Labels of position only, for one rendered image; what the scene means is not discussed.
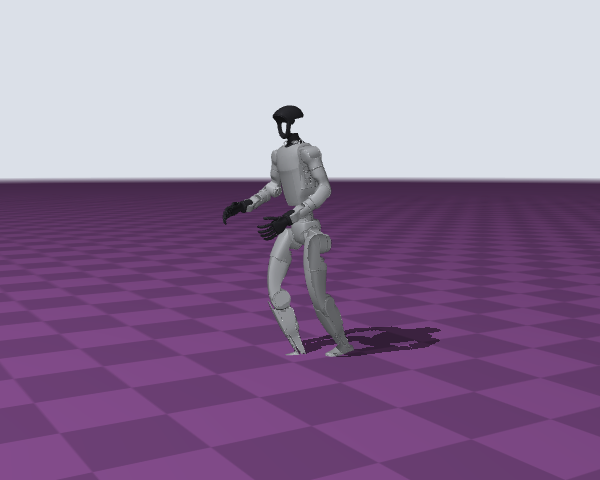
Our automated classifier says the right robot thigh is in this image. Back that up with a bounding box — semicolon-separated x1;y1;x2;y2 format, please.
267;228;302;309

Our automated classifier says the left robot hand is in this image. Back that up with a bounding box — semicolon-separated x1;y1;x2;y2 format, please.
257;210;295;240

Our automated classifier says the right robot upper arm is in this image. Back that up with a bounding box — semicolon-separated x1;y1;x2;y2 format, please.
265;149;282;197

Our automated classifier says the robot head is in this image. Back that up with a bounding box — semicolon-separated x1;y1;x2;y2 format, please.
273;105;305;147

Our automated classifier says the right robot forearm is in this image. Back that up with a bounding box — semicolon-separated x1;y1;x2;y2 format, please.
245;185;271;212

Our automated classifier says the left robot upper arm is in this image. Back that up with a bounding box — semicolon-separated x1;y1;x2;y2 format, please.
299;146;331;197

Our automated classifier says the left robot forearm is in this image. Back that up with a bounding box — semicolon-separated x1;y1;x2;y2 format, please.
289;185;330;223

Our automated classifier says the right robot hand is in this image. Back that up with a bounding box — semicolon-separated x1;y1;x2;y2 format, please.
223;199;253;225

